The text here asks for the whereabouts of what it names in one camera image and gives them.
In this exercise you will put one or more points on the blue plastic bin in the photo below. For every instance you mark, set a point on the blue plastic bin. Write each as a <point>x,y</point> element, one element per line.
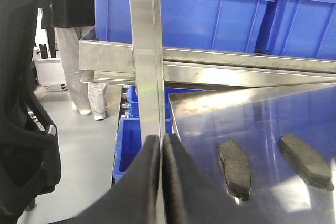
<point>128,140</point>
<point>221,25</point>
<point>300,28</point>

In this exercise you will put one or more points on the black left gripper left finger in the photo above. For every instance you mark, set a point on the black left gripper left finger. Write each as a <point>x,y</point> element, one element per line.
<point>133,198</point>

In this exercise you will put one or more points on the person in beige trousers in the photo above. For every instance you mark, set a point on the person in beige trousers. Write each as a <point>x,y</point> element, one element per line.
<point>72,19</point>

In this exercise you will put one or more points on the black office chair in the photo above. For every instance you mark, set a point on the black office chair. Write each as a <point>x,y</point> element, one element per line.
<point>30,157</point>

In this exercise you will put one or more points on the dark brake pad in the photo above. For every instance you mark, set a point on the dark brake pad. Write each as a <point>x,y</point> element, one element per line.
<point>236,169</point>
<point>307,161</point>

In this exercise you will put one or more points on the left blue plastic bin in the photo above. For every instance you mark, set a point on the left blue plastic bin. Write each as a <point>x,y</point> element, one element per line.
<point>221,25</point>

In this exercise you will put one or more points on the lower blue plastic bin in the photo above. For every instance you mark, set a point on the lower blue plastic bin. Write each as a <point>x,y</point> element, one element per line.
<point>128,140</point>

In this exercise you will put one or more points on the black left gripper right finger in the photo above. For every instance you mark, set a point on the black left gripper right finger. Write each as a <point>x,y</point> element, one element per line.
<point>190,196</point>

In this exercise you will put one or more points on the right blue plastic bin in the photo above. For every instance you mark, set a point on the right blue plastic bin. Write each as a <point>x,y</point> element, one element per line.
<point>300,28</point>

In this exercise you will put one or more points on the stainless steel rack frame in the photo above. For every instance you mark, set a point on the stainless steel rack frame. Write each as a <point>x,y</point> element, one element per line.
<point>147,56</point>

